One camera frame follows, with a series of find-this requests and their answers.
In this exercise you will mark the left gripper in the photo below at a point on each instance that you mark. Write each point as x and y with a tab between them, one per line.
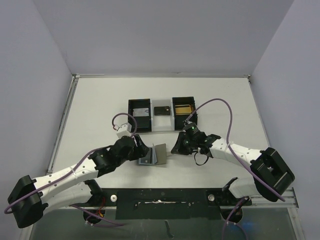
140	149

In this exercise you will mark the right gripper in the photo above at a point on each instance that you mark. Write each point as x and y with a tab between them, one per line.
182	143

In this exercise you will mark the grey card holder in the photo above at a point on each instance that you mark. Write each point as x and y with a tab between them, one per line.
156	156

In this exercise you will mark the black white sorting tray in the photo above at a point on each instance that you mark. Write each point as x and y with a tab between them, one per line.
158	123

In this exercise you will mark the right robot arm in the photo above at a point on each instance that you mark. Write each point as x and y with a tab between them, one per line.
269	177

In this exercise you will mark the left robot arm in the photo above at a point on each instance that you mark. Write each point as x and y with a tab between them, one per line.
31	198

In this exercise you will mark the gold card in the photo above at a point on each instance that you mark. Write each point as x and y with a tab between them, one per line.
184	109

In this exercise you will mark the black card in tray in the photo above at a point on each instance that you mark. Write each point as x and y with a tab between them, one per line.
162	111

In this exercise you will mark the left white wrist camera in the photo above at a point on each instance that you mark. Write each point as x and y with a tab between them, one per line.
124	130

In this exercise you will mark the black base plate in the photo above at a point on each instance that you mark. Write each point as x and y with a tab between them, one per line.
164	203

